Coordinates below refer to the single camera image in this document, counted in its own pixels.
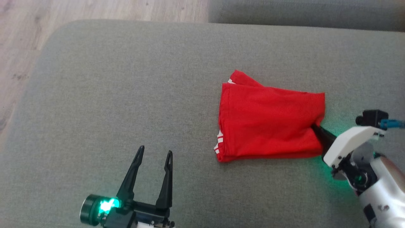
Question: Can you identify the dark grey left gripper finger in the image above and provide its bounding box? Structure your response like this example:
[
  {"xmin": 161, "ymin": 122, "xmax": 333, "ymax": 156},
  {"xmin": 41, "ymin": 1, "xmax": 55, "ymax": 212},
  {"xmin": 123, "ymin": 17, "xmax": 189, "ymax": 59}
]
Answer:
[
  {"xmin": 116, "ymin": 145, "xmax": 145, "ymax": 203},
  {"xmin": 155, "ymin": 150, "xmax": 173, "ymax": 210}
]

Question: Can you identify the red basketball jersey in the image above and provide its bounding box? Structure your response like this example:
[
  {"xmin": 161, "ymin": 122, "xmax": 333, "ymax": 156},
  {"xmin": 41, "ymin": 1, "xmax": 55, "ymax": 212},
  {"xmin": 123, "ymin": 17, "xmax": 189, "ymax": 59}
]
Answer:
[{"xmin": 214, "ymin": 70, "xmax": 326, "ymax": 163}]

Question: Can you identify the large grey sofa seat cushion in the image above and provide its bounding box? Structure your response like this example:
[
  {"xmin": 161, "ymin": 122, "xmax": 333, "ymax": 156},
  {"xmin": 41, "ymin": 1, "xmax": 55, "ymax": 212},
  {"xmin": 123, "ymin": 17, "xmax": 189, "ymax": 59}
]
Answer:
[{"xmin": 0, "ymin": 20, "xmax": 405, "ymax": 228}]

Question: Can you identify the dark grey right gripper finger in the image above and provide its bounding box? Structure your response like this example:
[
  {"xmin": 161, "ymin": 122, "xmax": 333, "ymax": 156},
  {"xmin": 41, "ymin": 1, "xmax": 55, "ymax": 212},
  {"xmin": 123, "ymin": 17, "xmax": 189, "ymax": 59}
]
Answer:
[{"xmin": 311, "ymin": 124, "xmax": 338, "ymax": 152}]

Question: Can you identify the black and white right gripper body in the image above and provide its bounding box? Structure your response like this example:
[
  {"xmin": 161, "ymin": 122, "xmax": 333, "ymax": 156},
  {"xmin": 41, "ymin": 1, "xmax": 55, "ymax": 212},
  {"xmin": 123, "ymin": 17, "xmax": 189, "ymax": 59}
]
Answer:
[{"xmin": 322, "ymin": 126, "xmax": 385, "ymax": 169}]

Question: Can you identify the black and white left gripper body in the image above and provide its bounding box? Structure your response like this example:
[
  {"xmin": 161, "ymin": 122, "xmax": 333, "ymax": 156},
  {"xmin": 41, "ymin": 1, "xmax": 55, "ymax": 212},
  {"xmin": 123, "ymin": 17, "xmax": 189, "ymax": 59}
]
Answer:
[{"xmin": 104, "ymin": 200, "xmax": 175, "ymax": 228}]

